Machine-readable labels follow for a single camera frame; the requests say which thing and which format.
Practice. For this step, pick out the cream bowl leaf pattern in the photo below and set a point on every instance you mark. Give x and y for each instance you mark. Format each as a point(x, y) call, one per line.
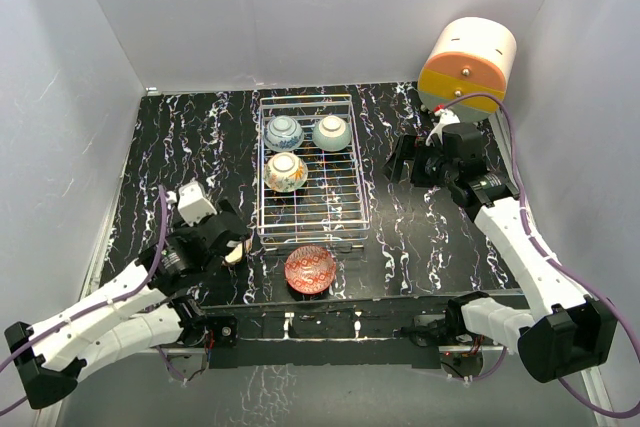
point(285, 172)

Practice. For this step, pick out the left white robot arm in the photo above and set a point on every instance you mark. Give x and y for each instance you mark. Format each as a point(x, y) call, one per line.
point(146, 305)

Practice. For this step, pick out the blue white patterned bowl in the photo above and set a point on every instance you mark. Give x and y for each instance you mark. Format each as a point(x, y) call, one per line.
point(283, 134)

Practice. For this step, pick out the pastel round drawer cabinet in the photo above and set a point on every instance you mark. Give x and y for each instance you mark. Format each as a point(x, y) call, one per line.
point(471, 55)

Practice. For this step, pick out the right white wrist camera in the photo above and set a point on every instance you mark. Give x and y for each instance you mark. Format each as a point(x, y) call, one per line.
point(445, 117)

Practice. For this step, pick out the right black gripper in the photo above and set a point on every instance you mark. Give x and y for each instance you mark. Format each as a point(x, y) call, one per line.
point(405, 151)

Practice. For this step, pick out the pale green bowl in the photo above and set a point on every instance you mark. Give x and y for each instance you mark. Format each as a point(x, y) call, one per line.
point(331, 134)

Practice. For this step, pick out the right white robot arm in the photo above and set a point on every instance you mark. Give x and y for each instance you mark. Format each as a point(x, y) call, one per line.
point(563, 329)

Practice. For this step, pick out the red patterned bowl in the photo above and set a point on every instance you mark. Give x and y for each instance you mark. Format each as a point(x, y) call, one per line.
point(310, 269)

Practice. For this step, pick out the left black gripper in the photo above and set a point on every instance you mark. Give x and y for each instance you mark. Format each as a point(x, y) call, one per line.
point(188, 231)

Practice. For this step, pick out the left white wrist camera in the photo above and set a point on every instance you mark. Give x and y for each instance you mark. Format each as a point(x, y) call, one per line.
point(193, 205)

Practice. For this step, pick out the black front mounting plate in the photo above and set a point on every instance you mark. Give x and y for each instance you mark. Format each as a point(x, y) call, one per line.
point(398, 330)

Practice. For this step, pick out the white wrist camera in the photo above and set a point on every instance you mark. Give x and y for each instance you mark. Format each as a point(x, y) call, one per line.
point(193, 205)
point(445, 117)

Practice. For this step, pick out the silver wire dish rack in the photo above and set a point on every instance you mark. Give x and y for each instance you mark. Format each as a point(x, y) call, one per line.
point(330, 207)

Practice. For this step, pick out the white bowl brown rim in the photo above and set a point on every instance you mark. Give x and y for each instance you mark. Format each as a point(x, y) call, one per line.
point(238, 254)

